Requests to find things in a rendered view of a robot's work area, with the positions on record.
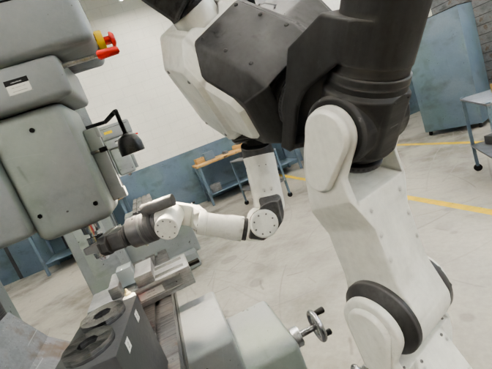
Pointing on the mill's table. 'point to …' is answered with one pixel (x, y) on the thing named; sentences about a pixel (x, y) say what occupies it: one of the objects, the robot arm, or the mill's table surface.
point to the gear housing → (39, 86)
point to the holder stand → (115, 340)
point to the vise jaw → (144, 273)
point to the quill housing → (54, 170)
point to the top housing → (46, 33)
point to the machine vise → (165, 275)
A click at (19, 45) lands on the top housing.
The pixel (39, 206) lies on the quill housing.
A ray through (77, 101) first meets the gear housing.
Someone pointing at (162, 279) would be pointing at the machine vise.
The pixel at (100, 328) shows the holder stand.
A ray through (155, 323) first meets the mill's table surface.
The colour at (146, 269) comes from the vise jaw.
